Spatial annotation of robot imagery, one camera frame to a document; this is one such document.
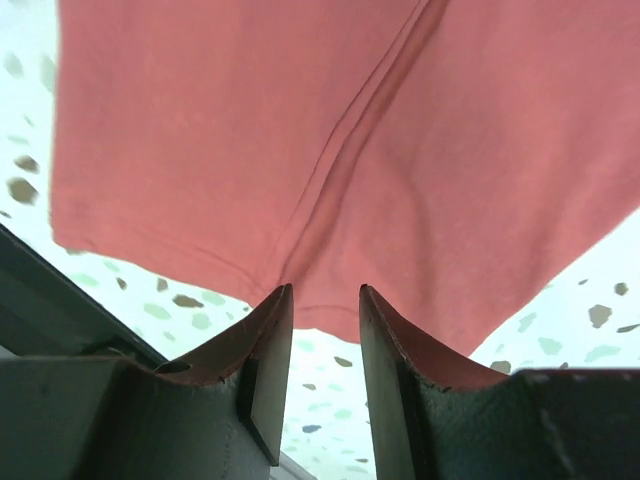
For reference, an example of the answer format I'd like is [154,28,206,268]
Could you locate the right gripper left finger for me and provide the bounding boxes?
[1,285,293,479]

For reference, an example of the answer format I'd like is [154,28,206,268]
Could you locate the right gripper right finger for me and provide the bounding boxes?
[359,285,639,479]

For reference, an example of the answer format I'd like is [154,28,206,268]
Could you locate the salmon pink t shirt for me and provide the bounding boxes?
[51,1,639,354]

